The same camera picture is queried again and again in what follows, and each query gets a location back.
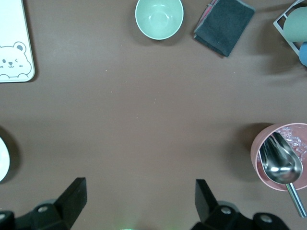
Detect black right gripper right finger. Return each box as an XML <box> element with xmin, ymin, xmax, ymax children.
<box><xmin>190</xmin><ymin>179</ymin><xmax>288</xmax><ymax>230</ymax></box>

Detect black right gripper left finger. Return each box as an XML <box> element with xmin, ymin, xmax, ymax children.
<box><xmin>0</xmin><ymin>177</ymin><xmax>87</xmax><ymax>230</ymax></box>

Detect white round plate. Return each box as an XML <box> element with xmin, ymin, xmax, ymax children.
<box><xmin>0</xmin><ymin>137</ymin><xmax>12</xmax><ymax>183</ymax></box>

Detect pink bowl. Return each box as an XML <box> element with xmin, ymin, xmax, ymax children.
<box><xmin>250</xmin><ymin>122</ymin><xmax>307</xmax><ymax>192</ymax></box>

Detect metal scoop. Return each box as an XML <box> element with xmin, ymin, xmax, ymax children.
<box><xmin>259</xmin><ymin>132</ymin><xmax>307</xmax><ymax>218</ymax></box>

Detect clear ice cubes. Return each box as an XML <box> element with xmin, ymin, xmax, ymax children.
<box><xmin>275</xmin><ymin>126</ymin><xmax>307</xmax><ymax>163</ymax></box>

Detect blue cup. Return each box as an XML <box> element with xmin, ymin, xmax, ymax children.
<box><xmin>298</xmin><ymin>41</ymin><xmax>307</xmax><ymax>67</ymax></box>

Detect dark grey folded cloth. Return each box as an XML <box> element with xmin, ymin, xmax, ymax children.
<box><xmin>193</xmin><ymin>0</ymin><xmax>256</xmax><ymax>58</ymax></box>

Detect white tray with bear print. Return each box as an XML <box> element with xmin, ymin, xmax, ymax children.
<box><xmin>0</xmin><ymin>0</ymin><xmax>35</xmax><ymax>83</ymax></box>

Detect pale green bowl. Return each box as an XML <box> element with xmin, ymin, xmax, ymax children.
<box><xmin>135</xmin><ymin>0</ymin><xmax>184</xmax><ymax>40</ymax></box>

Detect pale green cup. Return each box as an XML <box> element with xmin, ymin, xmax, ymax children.
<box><xmin>283</xmin><ymin>6</ymin><xmax>307</xmax><ymax>42</ymax></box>

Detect white wire cup rack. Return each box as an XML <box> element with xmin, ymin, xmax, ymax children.
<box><xmin>273</xmin><ymin>0</ymin><xmax>307</xmax><ymax>52</ymax></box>

